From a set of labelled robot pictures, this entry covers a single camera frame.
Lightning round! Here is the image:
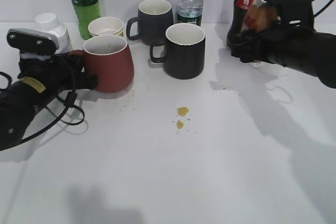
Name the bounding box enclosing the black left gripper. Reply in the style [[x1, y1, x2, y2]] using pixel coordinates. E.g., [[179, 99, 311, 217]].
[[17, 52, 99, 98]]

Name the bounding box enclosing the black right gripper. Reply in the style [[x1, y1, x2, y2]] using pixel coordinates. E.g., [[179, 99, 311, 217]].
[[230, 22, 315, 64]]

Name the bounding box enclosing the orange juice bottle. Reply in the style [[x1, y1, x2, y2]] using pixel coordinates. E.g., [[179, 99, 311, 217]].
[[240, 0, 279, 33]]

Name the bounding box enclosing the red ceramic mug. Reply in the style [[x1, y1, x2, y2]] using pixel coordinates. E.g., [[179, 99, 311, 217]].
[[69, 35, 134, 93]]

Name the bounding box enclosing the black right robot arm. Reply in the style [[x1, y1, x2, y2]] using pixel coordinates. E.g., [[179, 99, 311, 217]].
[[230, 23, 335, 89]]

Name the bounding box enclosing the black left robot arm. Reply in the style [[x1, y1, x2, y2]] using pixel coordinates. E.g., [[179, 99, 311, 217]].
[[1, 50, 98, 151]]

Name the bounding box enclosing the yellow paper cup stack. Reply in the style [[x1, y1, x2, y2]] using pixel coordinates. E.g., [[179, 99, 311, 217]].
[[88, 17, 124, 37]]

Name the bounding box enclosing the white yogurt drink carton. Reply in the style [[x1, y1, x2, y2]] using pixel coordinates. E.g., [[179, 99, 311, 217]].
[[35, 13, 73, 54]]

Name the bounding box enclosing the clear water bottle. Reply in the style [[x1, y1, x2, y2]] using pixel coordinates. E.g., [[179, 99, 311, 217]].
[[176, 0, 204, 26]]

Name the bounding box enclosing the black mug front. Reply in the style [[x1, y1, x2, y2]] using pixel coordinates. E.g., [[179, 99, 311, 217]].
[[150, 23, 206, 80]]

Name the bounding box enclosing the dark grey mug rear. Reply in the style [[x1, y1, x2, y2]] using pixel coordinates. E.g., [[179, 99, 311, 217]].
[[126, 0, 174, 45]]

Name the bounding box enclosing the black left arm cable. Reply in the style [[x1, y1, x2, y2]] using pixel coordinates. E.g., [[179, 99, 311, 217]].
[[0, 53, 86, 143]]

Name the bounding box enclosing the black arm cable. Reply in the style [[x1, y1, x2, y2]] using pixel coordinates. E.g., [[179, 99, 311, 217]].
[[0, 53, 86, 143], [313, 0, 336, 17]]

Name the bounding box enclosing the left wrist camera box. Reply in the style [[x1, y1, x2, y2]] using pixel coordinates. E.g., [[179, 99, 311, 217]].
[[6, 28, 59, 61]]

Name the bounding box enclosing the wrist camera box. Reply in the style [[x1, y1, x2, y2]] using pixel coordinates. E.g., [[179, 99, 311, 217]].
[[6, 28, 59, 61], [256, 0, 315, 28]]

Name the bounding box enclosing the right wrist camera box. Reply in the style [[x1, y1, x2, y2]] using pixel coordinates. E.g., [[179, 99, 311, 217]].
[[256, 0, 315, 28]]

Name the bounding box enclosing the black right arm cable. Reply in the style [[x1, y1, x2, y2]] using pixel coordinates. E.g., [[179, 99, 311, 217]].
[[313, 0, 336, 17]]

